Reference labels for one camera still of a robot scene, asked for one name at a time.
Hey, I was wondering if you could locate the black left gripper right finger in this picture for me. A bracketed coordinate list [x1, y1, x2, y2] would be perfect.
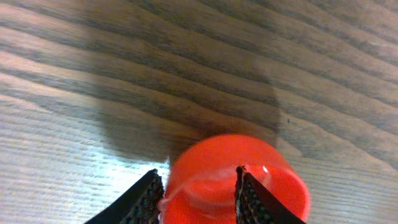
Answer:
[234, 166, 305, 224]

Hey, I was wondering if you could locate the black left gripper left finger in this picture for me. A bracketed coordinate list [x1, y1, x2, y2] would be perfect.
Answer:
[85, 169, 164, 224]

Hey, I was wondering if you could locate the red plastic measuring scoop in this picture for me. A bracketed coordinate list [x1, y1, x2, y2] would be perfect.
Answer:
[158, 134, 311, 224]

